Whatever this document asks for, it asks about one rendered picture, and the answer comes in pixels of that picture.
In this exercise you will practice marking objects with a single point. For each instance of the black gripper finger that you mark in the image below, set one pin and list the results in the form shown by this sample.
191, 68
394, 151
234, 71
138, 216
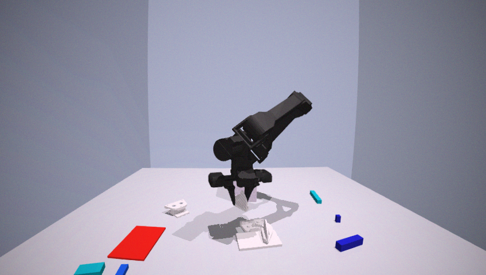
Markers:
249, 190
231, 193

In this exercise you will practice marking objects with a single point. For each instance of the blue long bar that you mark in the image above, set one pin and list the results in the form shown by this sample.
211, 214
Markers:
122, 269

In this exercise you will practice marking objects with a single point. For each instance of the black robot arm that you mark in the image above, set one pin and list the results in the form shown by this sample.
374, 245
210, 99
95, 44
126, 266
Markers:
263, 128

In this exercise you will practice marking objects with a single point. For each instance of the red flat plate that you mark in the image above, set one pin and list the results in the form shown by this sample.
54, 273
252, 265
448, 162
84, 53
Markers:
137, 244

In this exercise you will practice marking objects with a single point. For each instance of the teal rectangular bar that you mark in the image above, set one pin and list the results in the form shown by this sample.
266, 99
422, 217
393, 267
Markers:
316, 197

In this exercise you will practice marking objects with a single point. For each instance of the teal flat block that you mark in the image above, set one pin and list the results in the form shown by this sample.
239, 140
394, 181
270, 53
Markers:
90, 269

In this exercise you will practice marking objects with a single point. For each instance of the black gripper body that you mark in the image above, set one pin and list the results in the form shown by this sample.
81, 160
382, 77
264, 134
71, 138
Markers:
217, 179

